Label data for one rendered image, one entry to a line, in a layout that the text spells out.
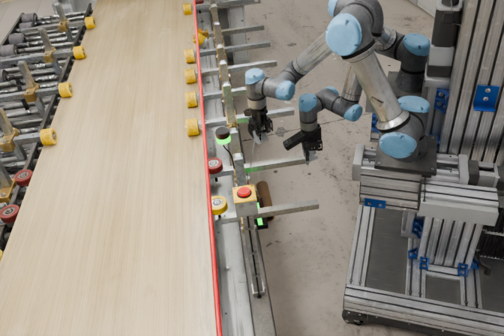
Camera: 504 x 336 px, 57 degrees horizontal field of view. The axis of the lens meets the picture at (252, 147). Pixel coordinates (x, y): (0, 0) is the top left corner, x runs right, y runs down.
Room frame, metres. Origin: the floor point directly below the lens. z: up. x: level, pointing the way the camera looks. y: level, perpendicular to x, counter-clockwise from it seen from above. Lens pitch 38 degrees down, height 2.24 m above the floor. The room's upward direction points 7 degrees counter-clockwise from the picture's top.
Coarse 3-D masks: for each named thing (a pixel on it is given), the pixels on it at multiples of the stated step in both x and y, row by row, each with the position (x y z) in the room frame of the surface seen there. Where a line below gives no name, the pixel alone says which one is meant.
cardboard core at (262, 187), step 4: (256, 184) 2.33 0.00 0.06; (260, 184) 2.31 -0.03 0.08; (264, 184) 2.31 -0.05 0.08; (256, 188) 2.31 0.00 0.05; (260, 188) 2.27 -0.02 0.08; (264, 188) 2.27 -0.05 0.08; (260, 192) 2.24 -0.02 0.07; (264, 192) 2.23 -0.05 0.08; (268, 192) 2.25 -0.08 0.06; (260, 196) 2.20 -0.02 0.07; (264, 196) 2.19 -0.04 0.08; (268, 196) 2.20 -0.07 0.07; (264, 200) 2.16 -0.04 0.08; (268, 200) 2.16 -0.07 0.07; (264, 204) 2.12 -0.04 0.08; (268, 204) 2.12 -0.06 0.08; (272, 216) 2.06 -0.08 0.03; (268, 220) 2.04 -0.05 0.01
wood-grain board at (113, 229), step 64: (128, 0) 3.78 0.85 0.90; (192, 0) 3.61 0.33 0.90; (128, 64) 2.65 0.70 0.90; (192, 64) 2.55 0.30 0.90; (64, 128) 2.03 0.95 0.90; (128, 128) 1.96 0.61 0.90; (64, 192) 1.53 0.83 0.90; (128, 192) 1.48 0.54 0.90; (192, 192) 1.43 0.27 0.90; (64, 256) 1.17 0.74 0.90; (128, 256) 1.13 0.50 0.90; (192, 256) 1.10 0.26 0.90; (0, 320) 0.93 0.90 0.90; (64, 320) 0.90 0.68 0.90; (128, 320) 0.87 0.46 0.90; (192, 320) 0.84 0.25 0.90
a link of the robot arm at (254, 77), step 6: (246, 72) 1.59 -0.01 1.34; (252, 72) 1.58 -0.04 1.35; (258, 72) 1.58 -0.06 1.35; (246, 78) 1.57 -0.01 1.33; (252, 78) 1.55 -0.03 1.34; (258, 78) 1.55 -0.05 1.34; (264, 78) 1.56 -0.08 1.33; (246, 84) 1.57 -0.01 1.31; (252, 84) 1.55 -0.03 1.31; (258, 84) 1.54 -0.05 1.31; (252, 90) 1.55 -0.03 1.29; (258, 90) 1.53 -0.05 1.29; (252, 96) 1.55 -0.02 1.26; (258, 96) 1.55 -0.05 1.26; (264, 96) 1.56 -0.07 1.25
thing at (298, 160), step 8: (264, 160) 1.63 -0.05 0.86; (272, 160) 1.62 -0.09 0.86; (280, 160) 1.61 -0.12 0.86; (288, 160) 1.61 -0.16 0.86; (296, 160) 1.61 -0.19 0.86; (304, 160) 1.61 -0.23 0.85; (224, 168) 1.61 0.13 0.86; (232, 168) 1.60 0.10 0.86; (248, 168) 1.59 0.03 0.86; (256, 168) 1.60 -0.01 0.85; (264, 168) 1.60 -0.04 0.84; (272, 168) 1.60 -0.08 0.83; (216, 176) 1.58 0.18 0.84
